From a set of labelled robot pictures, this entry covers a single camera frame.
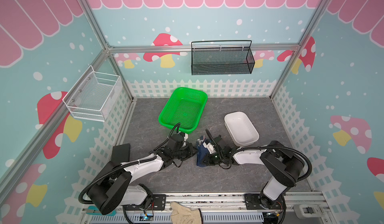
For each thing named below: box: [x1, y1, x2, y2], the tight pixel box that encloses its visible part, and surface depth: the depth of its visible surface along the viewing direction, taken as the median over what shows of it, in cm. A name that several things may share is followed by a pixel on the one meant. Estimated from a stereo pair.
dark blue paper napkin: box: [196, 135, 208, 168], surface depth 88 cm
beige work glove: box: [170, 202, 203, 224], surface depth 72 cm
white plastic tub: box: [224, 111, 260, 148], surface depth 102 cm
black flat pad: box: [111, 143, 131, 166], surface depth 93 cm
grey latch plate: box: [294, 204, 325, 219], surface depth 71 cm
